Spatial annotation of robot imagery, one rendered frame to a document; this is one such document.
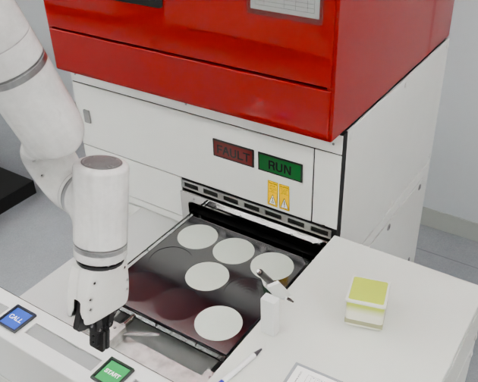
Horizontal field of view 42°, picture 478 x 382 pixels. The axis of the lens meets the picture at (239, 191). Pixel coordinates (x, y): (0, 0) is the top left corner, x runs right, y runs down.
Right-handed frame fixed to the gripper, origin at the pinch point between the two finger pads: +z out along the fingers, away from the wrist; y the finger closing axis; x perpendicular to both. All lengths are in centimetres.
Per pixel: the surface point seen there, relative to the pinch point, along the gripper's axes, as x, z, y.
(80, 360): -7.6, 10.4, -2.9
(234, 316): 6.7, 9.6, -32.7
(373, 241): 16, 10, -89
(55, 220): -164, 79, -134
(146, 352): -3.9, 15.0, -17.3
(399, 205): 16, 4, -106
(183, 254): -15.5, 7.3, -43.3
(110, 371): -0.6, 9.4, -3.4
